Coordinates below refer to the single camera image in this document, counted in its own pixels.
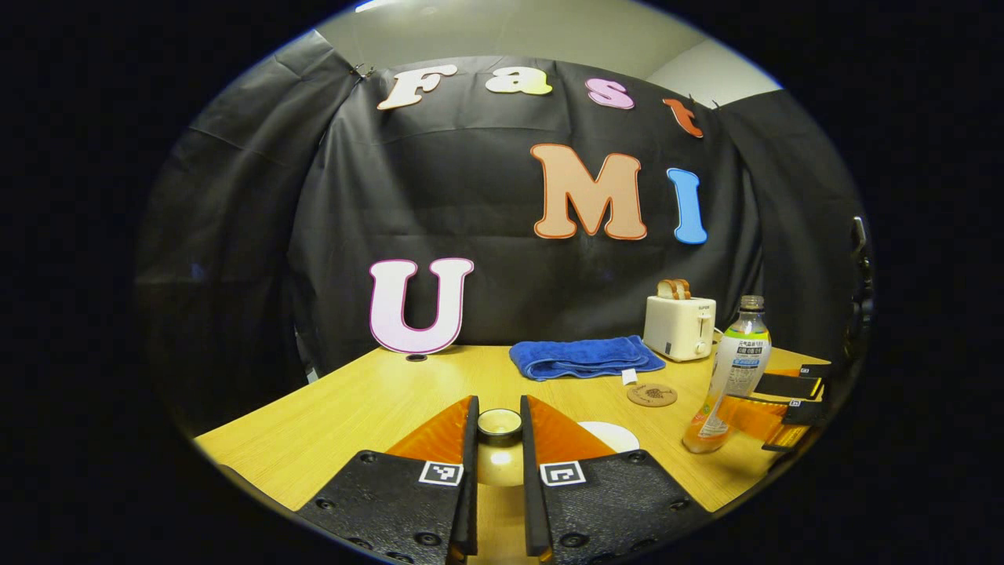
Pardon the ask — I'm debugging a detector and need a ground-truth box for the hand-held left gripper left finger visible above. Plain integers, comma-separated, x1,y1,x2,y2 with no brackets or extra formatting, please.
294,395,480,565

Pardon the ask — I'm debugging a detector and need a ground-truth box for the white teacup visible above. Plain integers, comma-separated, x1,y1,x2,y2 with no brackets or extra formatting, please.
579,421,641,454

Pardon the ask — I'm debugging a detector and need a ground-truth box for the cream toaster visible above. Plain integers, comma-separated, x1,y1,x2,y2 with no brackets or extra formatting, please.
643,295,717,363

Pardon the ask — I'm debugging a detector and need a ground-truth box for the black backdrop cloth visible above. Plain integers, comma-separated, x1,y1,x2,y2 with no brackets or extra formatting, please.
135,31,871,436

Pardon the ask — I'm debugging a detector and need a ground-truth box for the clear water bottle white label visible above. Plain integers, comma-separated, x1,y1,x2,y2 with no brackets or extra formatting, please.
682,295,773,454

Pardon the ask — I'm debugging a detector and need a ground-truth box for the folded blue towel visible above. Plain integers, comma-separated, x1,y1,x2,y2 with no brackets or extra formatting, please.
509,335,667,382

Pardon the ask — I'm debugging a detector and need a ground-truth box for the round wooden coaster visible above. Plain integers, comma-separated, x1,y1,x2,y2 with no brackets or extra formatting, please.
627,383,678,407

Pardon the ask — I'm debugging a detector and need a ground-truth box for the cream teacup lid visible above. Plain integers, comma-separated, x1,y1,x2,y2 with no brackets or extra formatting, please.
474,407,526,488

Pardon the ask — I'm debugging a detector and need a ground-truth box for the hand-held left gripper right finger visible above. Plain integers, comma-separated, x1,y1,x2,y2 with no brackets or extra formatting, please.
519,394,711,565

